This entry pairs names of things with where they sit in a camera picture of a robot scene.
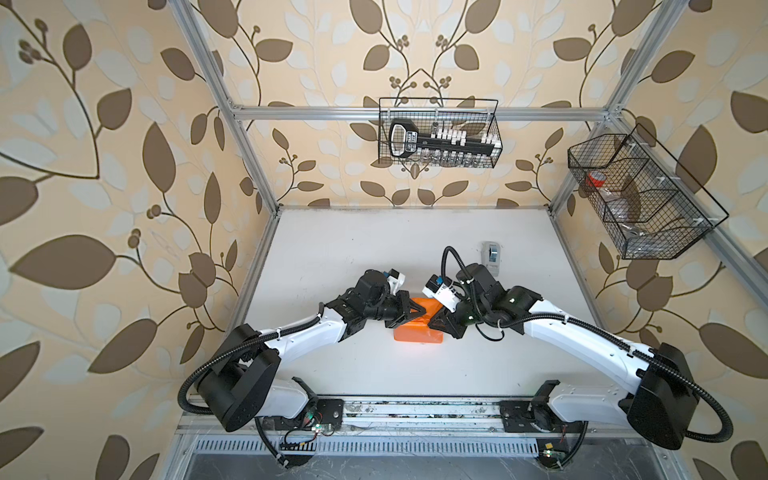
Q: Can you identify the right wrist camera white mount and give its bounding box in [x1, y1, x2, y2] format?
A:
[422, 275, 461, 313]

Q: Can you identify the orange wrapping paper sheet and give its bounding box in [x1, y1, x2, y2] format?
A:
[394, 298, 443, 344]

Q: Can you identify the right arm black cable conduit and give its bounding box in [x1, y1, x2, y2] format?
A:
[440, 245, 734, 469]

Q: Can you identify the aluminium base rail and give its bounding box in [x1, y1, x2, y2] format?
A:
[172, 395, 647, 459]

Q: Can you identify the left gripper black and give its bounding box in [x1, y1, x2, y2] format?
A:
[364, 291, 429, 327]

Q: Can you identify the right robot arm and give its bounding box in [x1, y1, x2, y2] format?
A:
[423, 264, 701, 450]

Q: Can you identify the black wire basket centre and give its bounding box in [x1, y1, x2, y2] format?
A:
[377, 96, 503, 169]

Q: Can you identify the black tool set in basket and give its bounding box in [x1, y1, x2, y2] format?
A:
[384, 118, 503, 160]

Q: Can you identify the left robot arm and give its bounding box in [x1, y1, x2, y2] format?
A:
[177, 270, 427, 432]

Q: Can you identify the red capped item in basket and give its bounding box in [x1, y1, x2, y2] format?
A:
[585, 170, 607, 190]

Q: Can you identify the black wire basket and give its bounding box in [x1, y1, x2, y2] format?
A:
[377, 96, 503, 169]
[568, 124, 729, 260]

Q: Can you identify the white tape dispenser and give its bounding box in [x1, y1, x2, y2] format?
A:
[481, 241, 501, 278]

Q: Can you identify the black wire basket right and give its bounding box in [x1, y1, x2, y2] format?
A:
[568, 124, 729, 260]

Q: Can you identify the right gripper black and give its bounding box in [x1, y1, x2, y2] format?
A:
[424, 293, 487, 338]

